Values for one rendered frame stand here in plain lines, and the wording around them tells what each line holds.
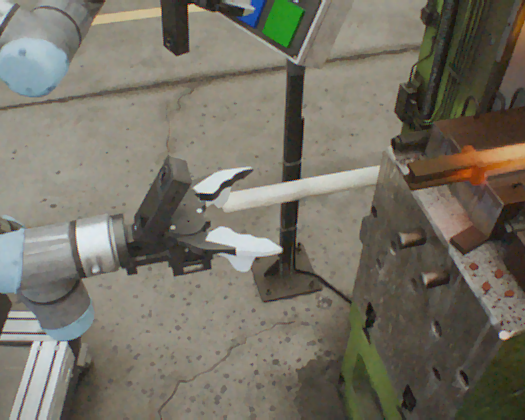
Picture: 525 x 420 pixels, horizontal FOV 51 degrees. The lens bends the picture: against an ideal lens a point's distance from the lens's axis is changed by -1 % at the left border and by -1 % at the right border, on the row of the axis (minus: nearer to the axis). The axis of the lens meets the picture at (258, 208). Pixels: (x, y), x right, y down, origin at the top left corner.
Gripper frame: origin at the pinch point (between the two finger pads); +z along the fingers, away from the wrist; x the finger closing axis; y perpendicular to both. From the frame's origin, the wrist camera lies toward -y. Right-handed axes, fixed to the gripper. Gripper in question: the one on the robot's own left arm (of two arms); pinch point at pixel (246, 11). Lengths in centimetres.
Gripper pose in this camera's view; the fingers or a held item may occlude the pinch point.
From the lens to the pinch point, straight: 101.9
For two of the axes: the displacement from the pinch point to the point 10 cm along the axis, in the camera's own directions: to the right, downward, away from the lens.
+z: 6.7, -0.6, 7.4
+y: 3.9, -8.2, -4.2
